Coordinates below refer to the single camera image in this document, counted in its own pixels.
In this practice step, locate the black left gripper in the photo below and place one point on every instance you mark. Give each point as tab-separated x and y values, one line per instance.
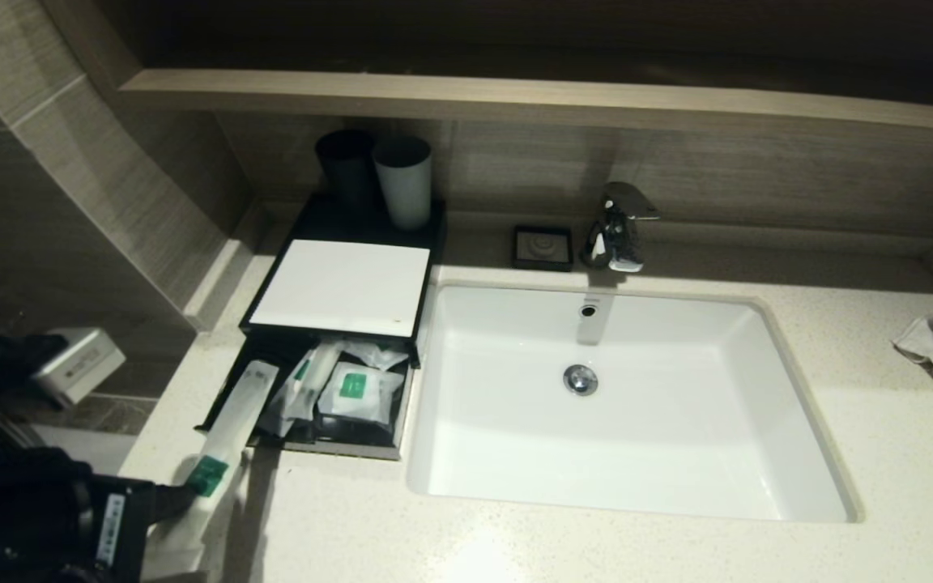
122	526

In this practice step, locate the small packet green label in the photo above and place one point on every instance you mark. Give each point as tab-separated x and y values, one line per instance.
377	352
357	393

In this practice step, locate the black amenity tray with packets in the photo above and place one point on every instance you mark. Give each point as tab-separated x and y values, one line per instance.
414	348

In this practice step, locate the chrome sink faucet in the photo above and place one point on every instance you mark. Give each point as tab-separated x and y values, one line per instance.
620	235

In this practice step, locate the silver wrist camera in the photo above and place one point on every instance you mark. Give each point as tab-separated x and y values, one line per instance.
82	364

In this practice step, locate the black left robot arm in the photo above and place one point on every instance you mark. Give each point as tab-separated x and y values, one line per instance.
5	502

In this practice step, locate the long clear packet green label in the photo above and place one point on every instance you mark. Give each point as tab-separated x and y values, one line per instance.
227	429
308	380

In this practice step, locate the chrome sink drain plug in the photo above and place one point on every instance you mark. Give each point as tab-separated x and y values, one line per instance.
581	380

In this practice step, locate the white ceramic sink basin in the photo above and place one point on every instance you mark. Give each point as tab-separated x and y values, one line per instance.
636	453

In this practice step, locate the black square soap dish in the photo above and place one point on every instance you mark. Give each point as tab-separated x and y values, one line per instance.
543	247

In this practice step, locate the white cup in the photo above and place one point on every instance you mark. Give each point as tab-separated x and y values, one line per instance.
406	194

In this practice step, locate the dark metal cup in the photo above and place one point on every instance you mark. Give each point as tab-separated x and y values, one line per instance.
347	174

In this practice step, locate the glossy black unlined drawer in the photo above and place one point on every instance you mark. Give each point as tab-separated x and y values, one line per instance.
232	380

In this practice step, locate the wooden wall shelf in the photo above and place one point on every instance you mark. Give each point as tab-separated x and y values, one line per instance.
515	97

